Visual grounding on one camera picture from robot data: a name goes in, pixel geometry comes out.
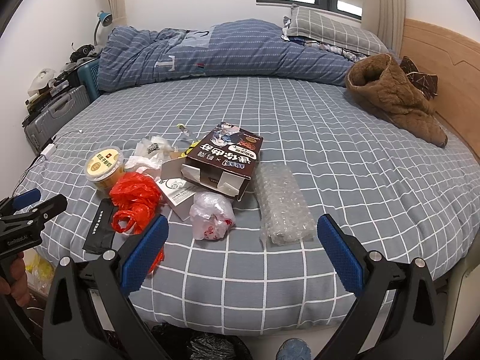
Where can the grey checked pillow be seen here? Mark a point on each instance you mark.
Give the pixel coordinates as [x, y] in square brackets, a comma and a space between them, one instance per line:
[307, 23]

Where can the person's left hand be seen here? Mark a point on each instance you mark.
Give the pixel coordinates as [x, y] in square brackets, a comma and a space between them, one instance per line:
[19, 290]

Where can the beige curtain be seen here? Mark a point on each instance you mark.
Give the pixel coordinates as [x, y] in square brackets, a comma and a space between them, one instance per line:
[385, 19]

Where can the white red printed bag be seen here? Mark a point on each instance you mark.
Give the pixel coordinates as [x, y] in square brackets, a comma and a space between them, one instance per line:
[211, 216]

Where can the wooden headboard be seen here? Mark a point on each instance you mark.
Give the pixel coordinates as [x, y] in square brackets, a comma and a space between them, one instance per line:
[455, 60]

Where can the blue fluffy slipper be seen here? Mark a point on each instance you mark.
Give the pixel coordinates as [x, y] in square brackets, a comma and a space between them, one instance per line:
[294, 349]

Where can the brown cookie box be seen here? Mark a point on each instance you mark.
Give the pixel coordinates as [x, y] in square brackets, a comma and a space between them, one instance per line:
[224, 161]

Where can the white charger adapter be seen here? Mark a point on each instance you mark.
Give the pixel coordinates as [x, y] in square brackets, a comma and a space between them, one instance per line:
[48, 151]

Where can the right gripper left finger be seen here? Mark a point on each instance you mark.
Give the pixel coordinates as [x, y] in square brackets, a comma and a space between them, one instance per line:
[88, 312]

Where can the grey checked bed sheet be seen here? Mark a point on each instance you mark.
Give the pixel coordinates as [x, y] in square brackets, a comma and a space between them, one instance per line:
[320, 155]

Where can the white tissue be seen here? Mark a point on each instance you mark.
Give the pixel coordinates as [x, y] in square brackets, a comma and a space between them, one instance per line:
[142, 164]

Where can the yellow plastic bag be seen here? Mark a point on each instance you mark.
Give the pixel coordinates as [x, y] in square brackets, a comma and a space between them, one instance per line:
[40, 272]

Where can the grey suitcase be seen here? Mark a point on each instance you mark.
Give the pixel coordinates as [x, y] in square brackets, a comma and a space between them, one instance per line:
[39, 129]

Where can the white earphone box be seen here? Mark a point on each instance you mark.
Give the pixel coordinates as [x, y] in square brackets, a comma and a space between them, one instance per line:
[178, 192]

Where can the black sachet packet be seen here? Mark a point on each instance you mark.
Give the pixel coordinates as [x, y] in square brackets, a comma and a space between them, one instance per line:
[101, 234]

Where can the blue desk lamp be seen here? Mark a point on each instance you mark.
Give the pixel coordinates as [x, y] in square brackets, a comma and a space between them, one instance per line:
[104, 19]

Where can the yellow lidded pudding cup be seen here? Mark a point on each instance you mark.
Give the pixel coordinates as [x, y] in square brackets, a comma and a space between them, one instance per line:
[105, 167]

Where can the clear bubble wrap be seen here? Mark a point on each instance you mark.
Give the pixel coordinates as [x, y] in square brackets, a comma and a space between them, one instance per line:
[284, 214]

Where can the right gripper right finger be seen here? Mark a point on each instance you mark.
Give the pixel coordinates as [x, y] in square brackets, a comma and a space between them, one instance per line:
[413, 328]

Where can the brown fleece jacket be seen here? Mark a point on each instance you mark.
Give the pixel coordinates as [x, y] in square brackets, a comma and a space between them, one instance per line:
[379, 86]

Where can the black lined trash bin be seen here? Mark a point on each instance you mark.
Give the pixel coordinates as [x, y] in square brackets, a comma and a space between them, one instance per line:
[186, 343]

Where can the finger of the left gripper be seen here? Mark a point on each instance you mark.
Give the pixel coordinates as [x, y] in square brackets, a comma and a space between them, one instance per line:
[45, 211]
[25, 199]

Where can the red plastic bag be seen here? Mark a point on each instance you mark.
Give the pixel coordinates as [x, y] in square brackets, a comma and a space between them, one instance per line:
[137, 198]

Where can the yellow white snack packet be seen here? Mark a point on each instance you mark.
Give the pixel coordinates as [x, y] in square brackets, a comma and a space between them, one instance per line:
[189, 149]

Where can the blue quilted duvet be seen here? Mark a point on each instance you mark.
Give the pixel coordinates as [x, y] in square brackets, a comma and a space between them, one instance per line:
[248, 47]

